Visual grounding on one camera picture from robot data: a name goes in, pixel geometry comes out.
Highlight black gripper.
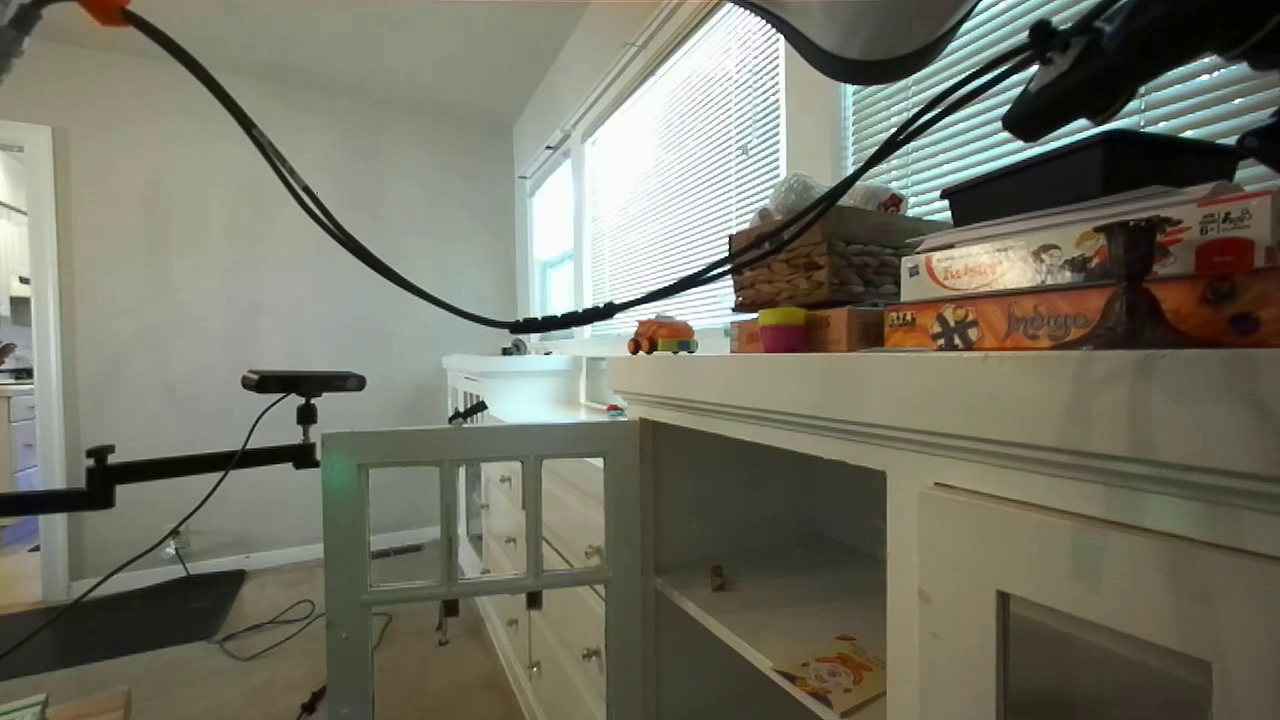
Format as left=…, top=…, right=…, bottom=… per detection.
left=1198, top=0, right=1280, bottom=177

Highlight white tall cabinet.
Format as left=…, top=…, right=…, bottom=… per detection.
left=604, top=350, right=1280, bottom=720

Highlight white closed cabinet door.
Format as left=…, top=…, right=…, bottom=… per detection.
left=916, top=482, right=1280, bottom=720

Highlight white low cabinet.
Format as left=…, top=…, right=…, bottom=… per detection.
left=442, top=353, right=633, bottom=720

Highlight white open cabinet door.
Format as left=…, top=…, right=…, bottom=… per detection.
left=318, top=418, right=648, bottom=720

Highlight white board game box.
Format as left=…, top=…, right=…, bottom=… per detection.
left=896, top=180, right=1280, bottom=309

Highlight orange board game box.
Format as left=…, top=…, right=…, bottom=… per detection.
left=880, top=272, right=1280, bottom=357

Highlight white tissue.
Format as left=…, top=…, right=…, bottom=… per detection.
left=758, top=174, right=914, bottom=224

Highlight orange wooden box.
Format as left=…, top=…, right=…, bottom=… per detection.
left=730, top=305, right=892, bottom=357

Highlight brown wicker basket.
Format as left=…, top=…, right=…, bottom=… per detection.
left=730, top=199, right=926, bottom=317

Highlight yellow and pink cup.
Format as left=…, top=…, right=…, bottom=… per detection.
left=751, top=305, right=815, bottom=357

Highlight bright white window blinds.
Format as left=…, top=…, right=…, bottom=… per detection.
left=583, top=3, right=791, bottom=335

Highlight orange toy truck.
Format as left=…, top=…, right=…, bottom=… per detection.
left=624, top=313, right=699, bottom=361

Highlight colourful picture book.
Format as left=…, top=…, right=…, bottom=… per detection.
left=773, top=632, right=892, bottom=717

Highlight black floor mat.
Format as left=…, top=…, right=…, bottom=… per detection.
left=0, top=570, right=254, bottom=685

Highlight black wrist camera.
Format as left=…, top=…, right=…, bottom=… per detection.
left=1001, top=13, right=1213, bottom=144

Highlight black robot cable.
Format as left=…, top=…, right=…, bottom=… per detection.
left=118, top=3, right=1072, bottom=335

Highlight black stereo camera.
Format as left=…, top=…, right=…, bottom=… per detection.
left=237, top=367, right=374, bottom=400

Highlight black floor cable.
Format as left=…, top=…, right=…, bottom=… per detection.
left=214, top=596, right=398, bottom=670

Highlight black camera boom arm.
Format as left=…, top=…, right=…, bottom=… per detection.
left=0, top=393, right=330, bottom=521

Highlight orange cable clip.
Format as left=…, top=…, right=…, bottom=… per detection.
left=75, top=0, right=137, bottom=31

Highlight thin black camera cable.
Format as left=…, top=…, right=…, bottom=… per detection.
left=0, top=393, right=297, bottom=670

